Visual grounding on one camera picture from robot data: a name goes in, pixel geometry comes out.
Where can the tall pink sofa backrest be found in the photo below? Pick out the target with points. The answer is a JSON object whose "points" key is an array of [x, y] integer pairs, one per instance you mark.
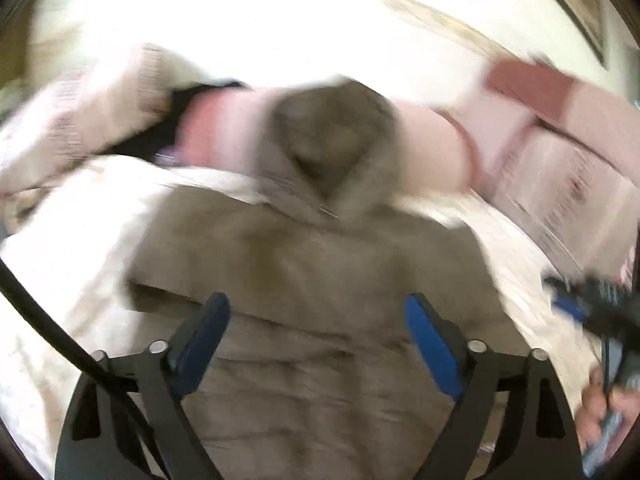
{"points": [[530, 85]]}

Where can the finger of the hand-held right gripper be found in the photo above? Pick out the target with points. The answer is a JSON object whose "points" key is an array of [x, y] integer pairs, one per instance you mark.
{"points": [[567, 305]]}

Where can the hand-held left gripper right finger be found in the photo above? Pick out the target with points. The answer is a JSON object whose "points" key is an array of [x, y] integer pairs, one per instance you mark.
{"points": [[430, 340]]}

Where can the striped floral pillow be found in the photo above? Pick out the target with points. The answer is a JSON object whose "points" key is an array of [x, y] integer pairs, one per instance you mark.
{"points": [[75, 120]]}

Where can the long pink sofa backrest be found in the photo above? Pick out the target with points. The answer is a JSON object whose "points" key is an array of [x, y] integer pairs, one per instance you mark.
{"points": [[430, 150]]}

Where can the black cloth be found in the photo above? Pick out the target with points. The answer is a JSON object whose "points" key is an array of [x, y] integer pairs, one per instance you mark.
{"points": [[150, 135]]}

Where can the person's right hand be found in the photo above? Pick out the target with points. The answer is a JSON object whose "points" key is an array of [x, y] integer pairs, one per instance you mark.
{"points": [[590, 420]]}

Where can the olive padded hooded jacket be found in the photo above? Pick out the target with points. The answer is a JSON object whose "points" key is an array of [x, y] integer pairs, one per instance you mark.
{"points": [[325, 270]]}

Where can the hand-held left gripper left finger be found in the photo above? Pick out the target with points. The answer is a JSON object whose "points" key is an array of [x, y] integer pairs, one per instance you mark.
{"points": [[205, 340]]}

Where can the striped floral sofa cushion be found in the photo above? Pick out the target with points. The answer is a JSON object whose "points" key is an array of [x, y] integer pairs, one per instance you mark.
{"points": [[565, 180]]}

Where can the white floral bed sheet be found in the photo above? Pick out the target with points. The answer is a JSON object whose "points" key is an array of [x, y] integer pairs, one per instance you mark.
{"points": [[75, 260]]}

